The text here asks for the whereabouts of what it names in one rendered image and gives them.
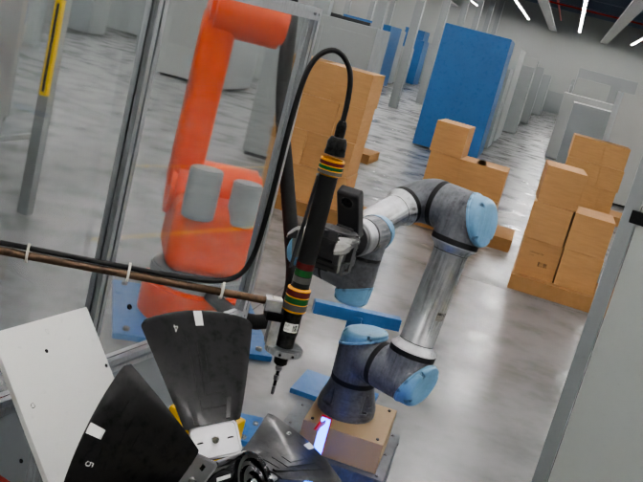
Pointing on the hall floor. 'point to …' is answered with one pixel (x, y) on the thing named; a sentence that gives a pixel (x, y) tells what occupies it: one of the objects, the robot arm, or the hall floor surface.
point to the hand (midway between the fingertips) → (313, 239)
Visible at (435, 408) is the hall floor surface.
